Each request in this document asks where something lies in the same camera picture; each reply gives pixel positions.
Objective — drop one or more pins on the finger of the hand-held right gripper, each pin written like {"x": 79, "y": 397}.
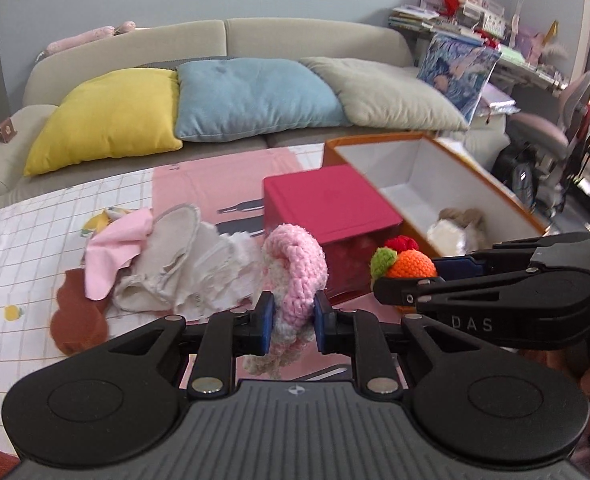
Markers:
{"x": 395, "y": 291}
{"x": 457, "y": 266}

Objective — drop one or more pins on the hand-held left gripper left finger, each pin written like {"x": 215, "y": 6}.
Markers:
{"x": 267, "y": 321}

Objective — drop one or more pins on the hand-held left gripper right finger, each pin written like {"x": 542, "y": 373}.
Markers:
{"x": 320, "y": 322}

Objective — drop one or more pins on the orange crochet fruit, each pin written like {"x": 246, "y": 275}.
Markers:
{"x": 410, "y": 262}

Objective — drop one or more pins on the pink crochet toy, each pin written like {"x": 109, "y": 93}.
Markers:
{"x": 295, "y": 265}

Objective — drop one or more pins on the white frayed cloth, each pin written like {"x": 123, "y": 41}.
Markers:
{"x": 220, "y": 270}

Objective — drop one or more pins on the orange cardboard box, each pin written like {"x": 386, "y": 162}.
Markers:
{"x": 425, "y": 170}

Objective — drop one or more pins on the beige plush toy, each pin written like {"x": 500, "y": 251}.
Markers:
{"x": 457, "y": 230}

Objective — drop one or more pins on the black backpack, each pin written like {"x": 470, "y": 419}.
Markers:
{"x": 515, "y": 175}

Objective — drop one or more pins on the red storage box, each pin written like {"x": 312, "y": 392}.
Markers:
{"x": 325, "y": 205}

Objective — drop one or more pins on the beige cloth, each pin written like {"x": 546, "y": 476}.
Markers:
{"x": 167, "y": 255}

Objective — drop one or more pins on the pink desk chair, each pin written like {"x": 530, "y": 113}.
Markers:
{"x": 550, "y": 130}

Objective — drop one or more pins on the pink cloth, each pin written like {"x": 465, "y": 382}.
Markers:
{"x": 117, "y": 250}

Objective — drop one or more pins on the clear plastic bag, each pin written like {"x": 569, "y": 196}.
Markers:
{"x": 500, "y": 100}

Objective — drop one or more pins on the beige pillow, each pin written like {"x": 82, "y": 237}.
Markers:
{"x": 390, "y": 95}

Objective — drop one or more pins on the brown cloth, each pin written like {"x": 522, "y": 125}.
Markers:
{"x": 77, "y": 312}

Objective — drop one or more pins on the blue printed pillow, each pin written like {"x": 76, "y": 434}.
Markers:
{"x": 455, "y": 72}

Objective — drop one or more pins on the cluttered desk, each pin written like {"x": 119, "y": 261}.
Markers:
{"x": 520, "y": 67}

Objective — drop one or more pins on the light blue pillow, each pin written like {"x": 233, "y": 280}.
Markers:
{"x": 255, "y": 95}

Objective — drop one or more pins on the checked lemon print sheet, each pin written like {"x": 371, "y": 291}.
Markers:
{"x": 30, "y": 255}

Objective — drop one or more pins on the stack of books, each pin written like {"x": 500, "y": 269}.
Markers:
{"x": 412, "y": 17}

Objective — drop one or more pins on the desk shelf organizer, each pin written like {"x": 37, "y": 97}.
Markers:
{"x": 475, "y": 7}

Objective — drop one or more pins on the yellow pillow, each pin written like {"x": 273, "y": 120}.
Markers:
{"x": 110, "y": 115}

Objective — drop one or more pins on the white desk lamp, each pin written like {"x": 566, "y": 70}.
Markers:
{"x": 519, "y": 10}

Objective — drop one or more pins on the beige sofa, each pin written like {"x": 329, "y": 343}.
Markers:
{"x": 285, "y": 37}

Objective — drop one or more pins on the small brown holder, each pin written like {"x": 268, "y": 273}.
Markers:
{"x": 6, "y": 131}

